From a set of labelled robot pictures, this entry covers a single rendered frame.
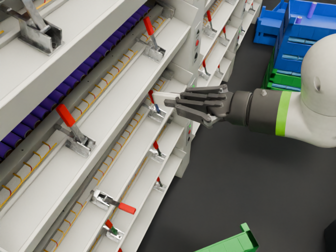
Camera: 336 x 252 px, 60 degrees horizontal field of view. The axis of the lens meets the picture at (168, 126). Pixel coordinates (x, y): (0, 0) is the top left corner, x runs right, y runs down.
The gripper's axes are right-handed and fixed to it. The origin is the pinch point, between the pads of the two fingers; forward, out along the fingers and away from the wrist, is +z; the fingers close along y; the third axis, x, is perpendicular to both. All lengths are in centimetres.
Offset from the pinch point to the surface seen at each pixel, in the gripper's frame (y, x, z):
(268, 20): 149, -54, 4
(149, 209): -8.8, -44.6, 13.4
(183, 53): 16.0, 2.7, 1.7
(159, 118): -0.9, -6.2, 3.1
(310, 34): 66, -19, -27
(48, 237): -37.9, -2.6, 7.4
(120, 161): -16.4, -6.1, 6.0
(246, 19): 130, -44, 14
